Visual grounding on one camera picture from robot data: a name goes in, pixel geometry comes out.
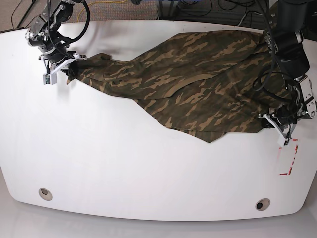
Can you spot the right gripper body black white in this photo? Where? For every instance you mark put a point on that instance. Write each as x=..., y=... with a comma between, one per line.
x=55, y=59

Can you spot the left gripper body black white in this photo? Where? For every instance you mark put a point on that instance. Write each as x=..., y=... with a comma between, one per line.
x=283, y=119

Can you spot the camouflage t-shirt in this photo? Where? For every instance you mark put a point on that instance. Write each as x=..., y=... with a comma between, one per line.
x=196, y=83

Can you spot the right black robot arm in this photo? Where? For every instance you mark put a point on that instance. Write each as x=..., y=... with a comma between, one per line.
x=44, y=34

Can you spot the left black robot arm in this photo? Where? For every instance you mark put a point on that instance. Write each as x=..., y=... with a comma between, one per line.
x=285, y=43

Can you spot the red tape rectangle marking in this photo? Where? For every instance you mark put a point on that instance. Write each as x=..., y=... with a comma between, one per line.
x=286, y=157

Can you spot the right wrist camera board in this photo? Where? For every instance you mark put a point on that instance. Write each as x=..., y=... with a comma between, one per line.
x=50, y=79

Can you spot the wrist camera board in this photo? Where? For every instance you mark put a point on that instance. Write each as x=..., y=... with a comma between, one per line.
x=283, y=141
x=50, y=79

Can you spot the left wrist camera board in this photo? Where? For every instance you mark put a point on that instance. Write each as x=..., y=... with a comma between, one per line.
x=283, y=141

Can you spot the right table cable grommet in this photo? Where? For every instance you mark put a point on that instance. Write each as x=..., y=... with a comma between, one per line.
x=262, y=204

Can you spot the table cable grommet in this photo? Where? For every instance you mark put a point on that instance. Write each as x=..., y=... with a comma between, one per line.
x=45, y=194
x=262, y=204

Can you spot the left table cable grommet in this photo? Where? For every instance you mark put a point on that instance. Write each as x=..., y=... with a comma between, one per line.
x=45, y=194

